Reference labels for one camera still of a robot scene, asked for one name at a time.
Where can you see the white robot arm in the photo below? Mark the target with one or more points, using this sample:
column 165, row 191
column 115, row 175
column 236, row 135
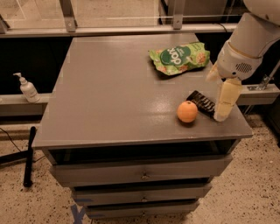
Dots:
column 258, row 29

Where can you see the middle grey drawer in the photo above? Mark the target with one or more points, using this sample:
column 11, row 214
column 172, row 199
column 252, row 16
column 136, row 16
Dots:
column 152, row 193

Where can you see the orange fruit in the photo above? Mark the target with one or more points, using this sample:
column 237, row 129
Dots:
column 187, row 112

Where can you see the black stand leg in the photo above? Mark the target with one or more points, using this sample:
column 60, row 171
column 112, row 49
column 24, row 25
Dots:
column 28, row 164

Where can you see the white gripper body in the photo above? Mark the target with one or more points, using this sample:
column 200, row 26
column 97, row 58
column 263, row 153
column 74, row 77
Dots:
column 235, row 62

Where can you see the green snack bag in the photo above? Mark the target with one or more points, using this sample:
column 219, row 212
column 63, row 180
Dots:
column 181, row 58

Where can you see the blue tape cross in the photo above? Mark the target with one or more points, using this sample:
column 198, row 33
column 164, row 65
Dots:
column 77, row 214

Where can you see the white pump bottle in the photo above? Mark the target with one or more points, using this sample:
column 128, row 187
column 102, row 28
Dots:
column 27, row 88

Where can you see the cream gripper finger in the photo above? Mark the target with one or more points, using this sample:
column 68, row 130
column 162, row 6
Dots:
column 213, row 74
column 228, row 94

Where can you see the grey drawer cabinet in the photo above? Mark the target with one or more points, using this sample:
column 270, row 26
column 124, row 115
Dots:
column 111, row 106

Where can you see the grey drawer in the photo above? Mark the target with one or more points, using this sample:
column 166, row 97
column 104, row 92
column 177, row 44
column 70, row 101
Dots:
column 109, row 174
column 152, row 193
column 141, row 209

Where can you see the black rxbar chocolate bar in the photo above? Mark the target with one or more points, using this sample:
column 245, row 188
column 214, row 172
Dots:
column 204, row 105

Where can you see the top grey drawer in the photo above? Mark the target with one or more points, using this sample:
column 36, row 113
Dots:
column 109, row 174

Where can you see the bottom grey drawer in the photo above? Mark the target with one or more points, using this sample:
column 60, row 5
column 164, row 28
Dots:
column 141, row 209

